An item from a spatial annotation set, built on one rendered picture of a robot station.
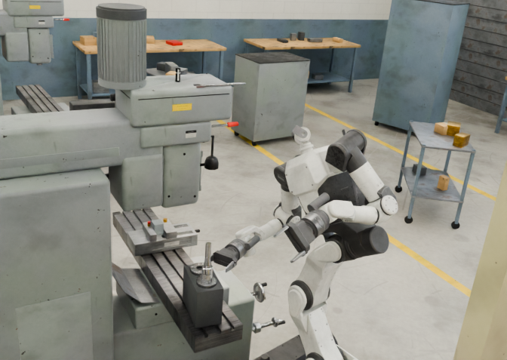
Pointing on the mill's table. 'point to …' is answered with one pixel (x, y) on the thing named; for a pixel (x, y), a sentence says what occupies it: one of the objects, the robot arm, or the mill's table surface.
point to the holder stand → (202, 296)
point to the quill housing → (181, 174)
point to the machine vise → (151, 240)
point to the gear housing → (175, 134)
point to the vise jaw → (169, 230)
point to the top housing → (176, 101)
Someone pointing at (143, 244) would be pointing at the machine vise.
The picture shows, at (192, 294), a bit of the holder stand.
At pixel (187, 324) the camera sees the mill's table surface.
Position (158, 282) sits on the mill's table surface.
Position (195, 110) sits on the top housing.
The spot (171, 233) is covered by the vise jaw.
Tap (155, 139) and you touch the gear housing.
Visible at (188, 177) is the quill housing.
